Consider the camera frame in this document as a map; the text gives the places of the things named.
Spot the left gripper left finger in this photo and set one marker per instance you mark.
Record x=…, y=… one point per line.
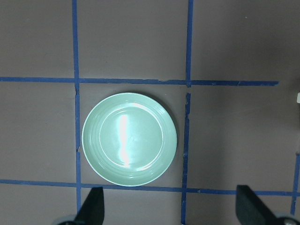
x=92, y=211

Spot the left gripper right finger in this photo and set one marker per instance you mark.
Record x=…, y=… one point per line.
x=250, y=210

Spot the left-side green plate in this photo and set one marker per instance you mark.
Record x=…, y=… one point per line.
x=129, y=139

